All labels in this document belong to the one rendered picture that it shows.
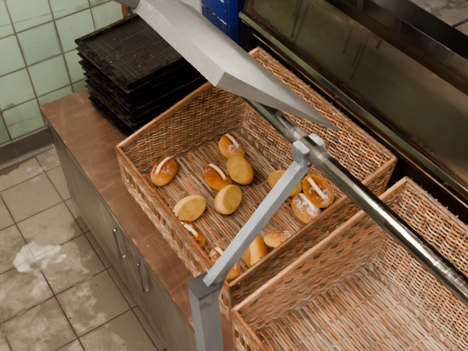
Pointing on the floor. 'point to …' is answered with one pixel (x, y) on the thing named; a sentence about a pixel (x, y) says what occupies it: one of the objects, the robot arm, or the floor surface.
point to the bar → (410, 236)
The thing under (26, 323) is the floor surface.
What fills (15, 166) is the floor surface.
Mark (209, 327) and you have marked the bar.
